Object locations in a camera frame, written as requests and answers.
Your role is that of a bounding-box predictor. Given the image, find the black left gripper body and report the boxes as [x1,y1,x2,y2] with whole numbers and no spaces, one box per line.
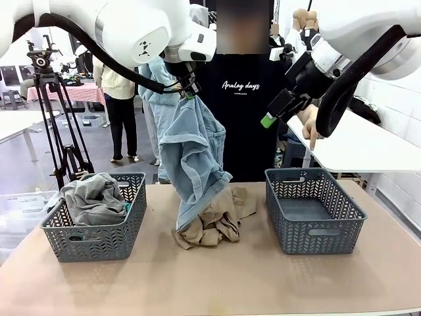
[164,61,203,98]

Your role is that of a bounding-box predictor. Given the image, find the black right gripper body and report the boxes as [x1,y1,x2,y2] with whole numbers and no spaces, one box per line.
[266,51,330,122]

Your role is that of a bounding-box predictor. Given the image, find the light blue denim shorts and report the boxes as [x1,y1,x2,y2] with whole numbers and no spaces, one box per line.
[157,95,234,231]

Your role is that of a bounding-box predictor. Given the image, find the beige trousers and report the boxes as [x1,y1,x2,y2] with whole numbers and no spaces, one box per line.
[172,186,260,250]

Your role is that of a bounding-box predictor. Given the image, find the teal top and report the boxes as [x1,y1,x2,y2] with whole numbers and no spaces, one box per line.
[70,201,133,242]

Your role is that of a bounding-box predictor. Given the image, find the grey top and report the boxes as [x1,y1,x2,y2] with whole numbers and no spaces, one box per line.
[60,172,129,227]

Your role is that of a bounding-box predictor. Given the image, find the person's left hand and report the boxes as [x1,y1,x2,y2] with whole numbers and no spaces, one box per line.
[301,103,326,151]

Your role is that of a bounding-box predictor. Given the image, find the person in black T-shirt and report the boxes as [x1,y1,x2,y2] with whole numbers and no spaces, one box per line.
[197,0,299,184]

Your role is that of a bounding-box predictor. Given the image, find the mannequin in blue fleece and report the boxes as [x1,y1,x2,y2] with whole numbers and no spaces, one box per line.
[137,55,185,184]

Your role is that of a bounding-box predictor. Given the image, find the dark storage crate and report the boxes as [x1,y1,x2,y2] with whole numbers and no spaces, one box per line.
[282,138,313,169]

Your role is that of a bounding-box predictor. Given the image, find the black garment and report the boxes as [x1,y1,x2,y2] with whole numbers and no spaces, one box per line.
[348,97,382,125]

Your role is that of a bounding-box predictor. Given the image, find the white side table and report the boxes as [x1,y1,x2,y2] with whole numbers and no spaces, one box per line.
[285,108,421,198]

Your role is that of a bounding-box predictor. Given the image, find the grey plastic woven-pattern basket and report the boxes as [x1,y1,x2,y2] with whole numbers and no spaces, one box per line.
[264,167,368,256]
[39,172,148,263]

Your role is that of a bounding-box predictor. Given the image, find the table with pink cloth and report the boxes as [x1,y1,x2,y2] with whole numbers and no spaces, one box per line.
[26,82,107,106]

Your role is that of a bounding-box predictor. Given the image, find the white desk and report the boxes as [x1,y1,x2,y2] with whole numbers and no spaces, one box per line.
[0,110,62,162]

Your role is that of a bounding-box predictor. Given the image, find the clear plastic storage box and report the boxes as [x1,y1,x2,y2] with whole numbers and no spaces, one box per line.
[0,190,61,264]

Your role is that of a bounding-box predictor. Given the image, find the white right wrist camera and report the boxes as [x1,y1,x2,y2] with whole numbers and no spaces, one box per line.
[269,43,297,63]

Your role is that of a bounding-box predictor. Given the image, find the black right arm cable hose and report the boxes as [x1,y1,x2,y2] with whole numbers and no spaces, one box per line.
[315,24,412,138]

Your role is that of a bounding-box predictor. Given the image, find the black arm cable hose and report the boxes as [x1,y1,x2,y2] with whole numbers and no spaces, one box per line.
[315,24,412,138]
[12,13,185,95]

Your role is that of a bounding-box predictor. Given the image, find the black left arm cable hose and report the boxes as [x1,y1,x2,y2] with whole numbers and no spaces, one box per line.
[12,13,185,95]

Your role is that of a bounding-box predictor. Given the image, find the black camera tripod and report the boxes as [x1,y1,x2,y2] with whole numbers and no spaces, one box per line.
[26,34,95,192]

